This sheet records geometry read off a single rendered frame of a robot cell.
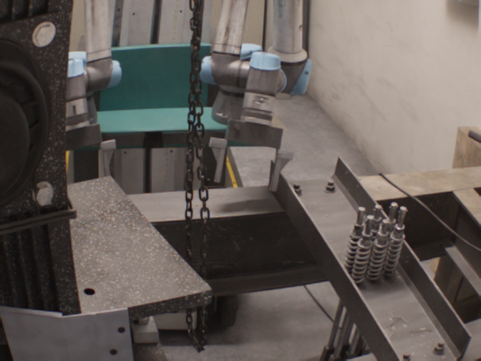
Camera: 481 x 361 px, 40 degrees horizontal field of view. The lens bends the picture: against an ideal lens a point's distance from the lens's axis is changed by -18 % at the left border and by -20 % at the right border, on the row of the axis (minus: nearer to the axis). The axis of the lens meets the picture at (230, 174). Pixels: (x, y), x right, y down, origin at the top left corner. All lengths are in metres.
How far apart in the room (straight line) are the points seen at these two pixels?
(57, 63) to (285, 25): 1.25
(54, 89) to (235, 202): 1.11
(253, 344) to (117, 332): 1.62
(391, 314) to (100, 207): 0.66
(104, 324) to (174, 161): 1.67
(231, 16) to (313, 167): 1.81
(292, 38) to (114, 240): 0.99
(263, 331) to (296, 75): 0.90
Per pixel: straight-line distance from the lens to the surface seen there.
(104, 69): 1.99
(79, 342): 0.92
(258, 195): 2.02
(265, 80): 1.88
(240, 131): 1.89
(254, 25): 4.29
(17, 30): 0.91
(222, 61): 2.01
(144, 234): 1.37
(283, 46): 2.14
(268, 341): 2.54
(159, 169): 2.55
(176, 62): 2.32
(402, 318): 1.59
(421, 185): 2.20
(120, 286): 1.23
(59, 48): 0.94
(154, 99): 2.36
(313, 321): 2.66
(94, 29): 1.99
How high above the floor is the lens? 1.61
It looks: 27 degrees down
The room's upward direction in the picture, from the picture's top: 4 degrees clockwise
